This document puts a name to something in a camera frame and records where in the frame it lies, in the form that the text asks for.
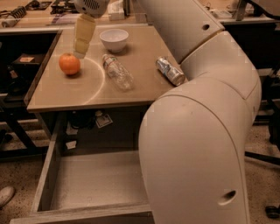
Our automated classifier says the orange fruit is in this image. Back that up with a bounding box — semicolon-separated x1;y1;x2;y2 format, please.
59;53;81;75

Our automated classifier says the white tissue box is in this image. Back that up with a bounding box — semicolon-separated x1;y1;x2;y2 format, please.
108;0;125;21

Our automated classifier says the white shoe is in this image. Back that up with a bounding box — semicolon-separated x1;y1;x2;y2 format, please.
0;186;15;208

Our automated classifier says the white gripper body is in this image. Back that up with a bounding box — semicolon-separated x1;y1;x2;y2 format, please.
73;0;110;18

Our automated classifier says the grey wooden open drawer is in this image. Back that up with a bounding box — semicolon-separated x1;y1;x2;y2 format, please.
10;109;154;224

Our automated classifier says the white ceramic bowl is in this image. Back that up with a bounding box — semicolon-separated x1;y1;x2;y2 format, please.
100;29;129;53

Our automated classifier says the grey wooden cabinet table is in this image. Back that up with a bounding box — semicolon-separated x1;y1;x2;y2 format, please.
24;24;187;147

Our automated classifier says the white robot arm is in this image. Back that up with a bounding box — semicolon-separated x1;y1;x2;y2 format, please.
138;0;262;224

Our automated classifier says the black box with label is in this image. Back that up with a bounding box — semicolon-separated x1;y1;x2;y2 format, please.
11;53;45;69

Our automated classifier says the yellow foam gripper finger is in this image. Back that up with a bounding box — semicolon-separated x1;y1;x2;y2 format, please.
73;14;95;59

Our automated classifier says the clear plastic water bottle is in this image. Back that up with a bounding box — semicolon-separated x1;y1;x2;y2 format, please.
102;54;134;91

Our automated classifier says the silver crushed soda can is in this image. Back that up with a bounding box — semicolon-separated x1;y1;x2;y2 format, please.
156;57;186;87

